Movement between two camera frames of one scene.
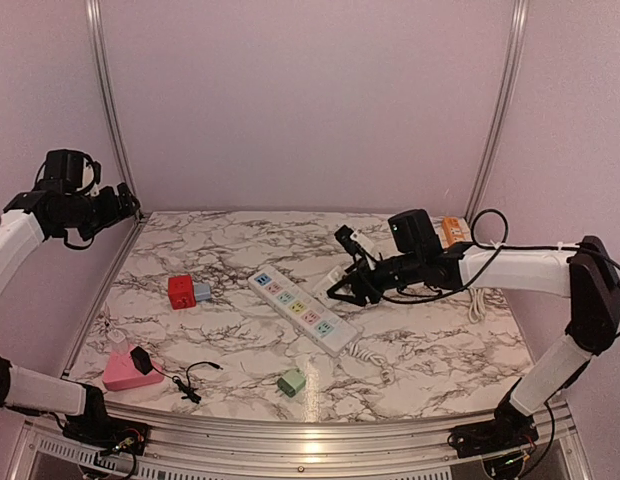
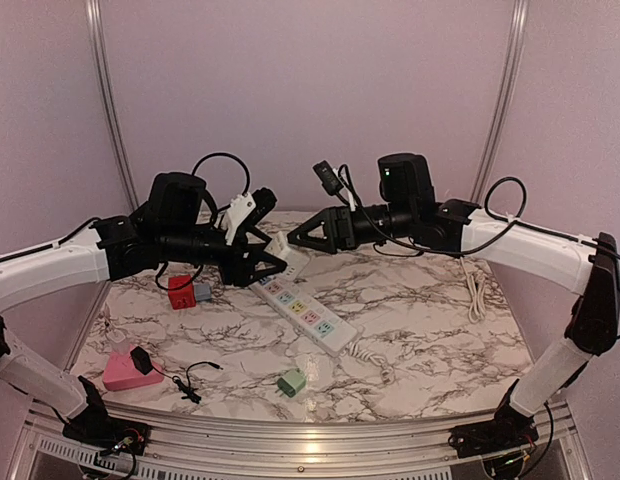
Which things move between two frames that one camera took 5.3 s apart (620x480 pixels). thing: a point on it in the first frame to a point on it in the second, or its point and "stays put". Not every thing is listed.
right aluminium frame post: (502, 107) stays put
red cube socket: (181, 292) stays put
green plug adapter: (291, 383) stays put
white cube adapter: (320, 292) to (296, 261)
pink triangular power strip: (123, 373) stays put
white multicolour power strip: (329, 327) stays put
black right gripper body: (408, 269) to (399, 216)
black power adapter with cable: (142, 362) stays put
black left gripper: (110, 210) to (240, 273)
